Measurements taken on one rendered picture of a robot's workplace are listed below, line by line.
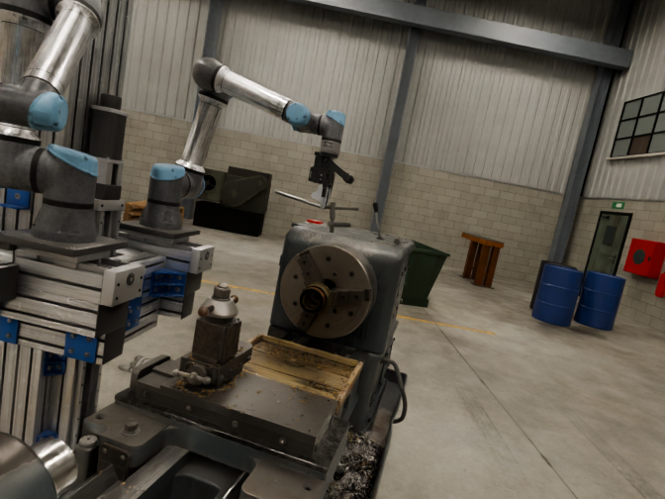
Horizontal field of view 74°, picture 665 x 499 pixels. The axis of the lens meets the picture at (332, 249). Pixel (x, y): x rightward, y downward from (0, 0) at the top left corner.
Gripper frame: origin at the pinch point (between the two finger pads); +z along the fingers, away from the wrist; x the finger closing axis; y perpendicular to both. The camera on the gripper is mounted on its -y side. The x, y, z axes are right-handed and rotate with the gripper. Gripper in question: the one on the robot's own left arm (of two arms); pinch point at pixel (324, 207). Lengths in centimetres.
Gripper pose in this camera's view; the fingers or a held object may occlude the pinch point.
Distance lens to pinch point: 167.9
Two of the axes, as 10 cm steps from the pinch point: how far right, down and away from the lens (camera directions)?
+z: -1.9, 9.7, 1.3
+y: -9.5, -2.2, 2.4
